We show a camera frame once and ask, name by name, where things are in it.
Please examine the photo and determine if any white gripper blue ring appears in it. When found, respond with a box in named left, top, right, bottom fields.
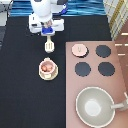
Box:
left=29, top=13, right=64, bottom=36

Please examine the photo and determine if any beige slotted spatula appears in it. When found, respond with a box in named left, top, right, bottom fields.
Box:
left=45, top=36, right=55, bottom=53

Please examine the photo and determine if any pink pot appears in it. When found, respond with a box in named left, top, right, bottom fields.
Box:
left=39, top=57, right=56, bottom=77

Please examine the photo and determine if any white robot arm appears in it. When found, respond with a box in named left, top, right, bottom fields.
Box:
left=29, top=0, right=67, bottom=36

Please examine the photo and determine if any cream round plate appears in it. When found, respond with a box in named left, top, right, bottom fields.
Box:
left=39, top=65, right=58, bottom=80

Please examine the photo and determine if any pink toy stove top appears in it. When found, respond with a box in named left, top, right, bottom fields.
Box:
left=66, top=41, right=128, bottom=128

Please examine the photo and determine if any grey frying pan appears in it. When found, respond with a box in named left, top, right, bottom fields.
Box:
left=75, top=87, right=128, bottom=128

